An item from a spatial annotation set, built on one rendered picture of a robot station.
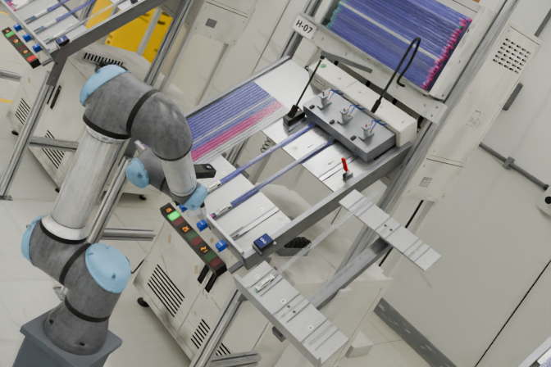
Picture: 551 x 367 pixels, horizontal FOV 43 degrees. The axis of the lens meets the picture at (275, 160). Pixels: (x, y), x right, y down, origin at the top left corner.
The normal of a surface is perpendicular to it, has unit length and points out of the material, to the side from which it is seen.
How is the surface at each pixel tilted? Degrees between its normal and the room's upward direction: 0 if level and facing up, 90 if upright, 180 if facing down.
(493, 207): 90
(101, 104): 96
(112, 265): 7
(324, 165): 44
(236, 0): 90
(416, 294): 90
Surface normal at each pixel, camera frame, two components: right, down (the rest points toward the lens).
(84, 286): -0.30, 0.14
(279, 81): -0.11, -0.69
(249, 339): -0.65, -0.11
